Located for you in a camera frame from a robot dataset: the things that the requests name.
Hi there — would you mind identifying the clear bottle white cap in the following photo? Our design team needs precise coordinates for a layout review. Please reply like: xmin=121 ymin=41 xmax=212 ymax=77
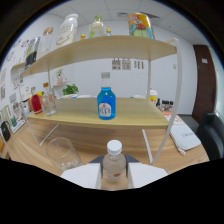
xmin=101 ymin=139 xmax=128 ymax=182

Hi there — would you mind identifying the soda water can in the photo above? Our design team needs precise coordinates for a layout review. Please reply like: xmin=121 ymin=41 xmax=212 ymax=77
xmin=24 ymin=36 xmax=41 ymax=68

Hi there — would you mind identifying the clear drinking glass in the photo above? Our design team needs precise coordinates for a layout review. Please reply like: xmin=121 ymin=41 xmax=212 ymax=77
xmin=45 ymin=136 xmax=83 ymax=174

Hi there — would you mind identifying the white zip pouch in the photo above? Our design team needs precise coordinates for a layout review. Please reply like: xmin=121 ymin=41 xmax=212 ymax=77
xmin=169 ymin=123 xmax=203 ymax=156

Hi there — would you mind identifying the black chair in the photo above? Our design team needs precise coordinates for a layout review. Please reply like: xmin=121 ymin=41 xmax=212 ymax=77
xmin=196 ymin=112 xmax=224 ymax=161

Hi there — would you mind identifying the yellow bottle white cap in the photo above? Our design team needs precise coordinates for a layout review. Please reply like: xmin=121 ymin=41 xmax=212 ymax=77
xmin=148 ymin=88 xmax=158 ymax=104

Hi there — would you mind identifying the blue liquid bottle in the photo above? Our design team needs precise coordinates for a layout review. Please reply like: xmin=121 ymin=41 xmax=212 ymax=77
xmin=96 ymin=71 xmax=117 ymax=121

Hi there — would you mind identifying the clear bottle orange cap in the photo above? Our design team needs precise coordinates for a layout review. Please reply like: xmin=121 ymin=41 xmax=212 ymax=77
xmin=41 ymin=82 xmax=58 ymax=117

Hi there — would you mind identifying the red liquid bottle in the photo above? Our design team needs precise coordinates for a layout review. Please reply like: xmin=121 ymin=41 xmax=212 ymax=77
xmin=30 ymin=92 xmax=43 ymax=115

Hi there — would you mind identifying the green potted plant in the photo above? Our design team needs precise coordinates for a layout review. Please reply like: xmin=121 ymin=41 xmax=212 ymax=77
xmin=62 ymin=83 xmax=80 ymax=97

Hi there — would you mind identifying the black handbag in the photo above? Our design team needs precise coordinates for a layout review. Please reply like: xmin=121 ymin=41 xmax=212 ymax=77
xmin=0 ymin=120 xmax=12 ymax=142

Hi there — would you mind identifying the brown door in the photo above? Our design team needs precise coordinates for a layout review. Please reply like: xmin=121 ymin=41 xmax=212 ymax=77
xmin=191 ymin=44 xmax=218 ymax=124

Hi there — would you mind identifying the white two-tier wooden rack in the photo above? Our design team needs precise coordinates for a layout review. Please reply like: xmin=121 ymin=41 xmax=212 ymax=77
xmin=18 ymin=34 xmax=184 ymax=165

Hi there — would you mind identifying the tall glass bottle cork lid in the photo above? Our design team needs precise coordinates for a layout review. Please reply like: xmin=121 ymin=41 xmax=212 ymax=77
xmin=39 ymin=27 xmax=54 ymax=57

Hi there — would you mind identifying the large white bottle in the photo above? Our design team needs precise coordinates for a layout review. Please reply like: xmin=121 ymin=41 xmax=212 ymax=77
xmin=54 ymin=13 xmax=79 ymax=48

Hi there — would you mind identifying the clear bottle green cap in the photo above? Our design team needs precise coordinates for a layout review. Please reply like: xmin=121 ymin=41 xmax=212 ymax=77
xmin=87 ymin=14 xmax=107 ymax=38

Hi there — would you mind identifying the colourful printed can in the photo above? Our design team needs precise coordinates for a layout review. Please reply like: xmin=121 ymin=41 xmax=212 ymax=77
xmin=127 ymin=12 xmax=156 ymax=40

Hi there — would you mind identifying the wooden wall shelf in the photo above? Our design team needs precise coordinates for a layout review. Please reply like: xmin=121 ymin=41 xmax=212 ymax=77
xmin=10 ymin=61 xmax=28 ymax=72

